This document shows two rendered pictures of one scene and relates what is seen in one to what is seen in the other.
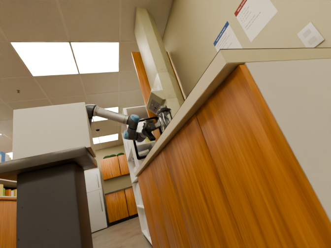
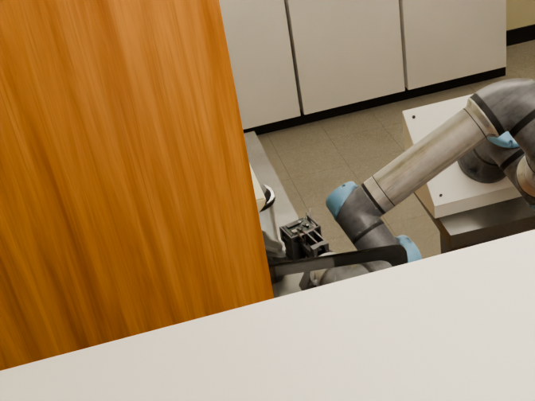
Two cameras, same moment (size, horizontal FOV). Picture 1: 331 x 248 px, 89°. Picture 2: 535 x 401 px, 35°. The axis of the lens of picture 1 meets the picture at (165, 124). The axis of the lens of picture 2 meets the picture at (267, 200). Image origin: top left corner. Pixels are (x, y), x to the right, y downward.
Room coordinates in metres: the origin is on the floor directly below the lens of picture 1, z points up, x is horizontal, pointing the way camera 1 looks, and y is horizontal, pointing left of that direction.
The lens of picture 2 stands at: (2.71, 0.40, 2.17)
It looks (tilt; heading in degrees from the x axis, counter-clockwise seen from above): 31 degrees down; 193
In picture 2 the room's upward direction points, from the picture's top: 10 degrees counter-clockwise
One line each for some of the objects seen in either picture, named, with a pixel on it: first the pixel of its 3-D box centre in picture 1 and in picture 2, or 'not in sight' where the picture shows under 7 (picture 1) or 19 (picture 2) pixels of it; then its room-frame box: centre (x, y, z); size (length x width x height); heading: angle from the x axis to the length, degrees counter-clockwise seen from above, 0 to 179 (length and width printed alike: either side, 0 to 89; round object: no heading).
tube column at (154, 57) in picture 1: (154, 48); not in sight; (1.58, -0.13, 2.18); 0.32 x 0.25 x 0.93; 21
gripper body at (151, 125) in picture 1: (148, 127); (308, 248); (1.29, 0.14, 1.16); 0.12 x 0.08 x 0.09; 36
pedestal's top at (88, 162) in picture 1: (54, 166); (486, 196); (0.75, 0.54, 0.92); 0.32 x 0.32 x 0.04; 19
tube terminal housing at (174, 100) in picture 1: (175, 113); not in sight; (1.58, -0.13, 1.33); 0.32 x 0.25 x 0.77; 21
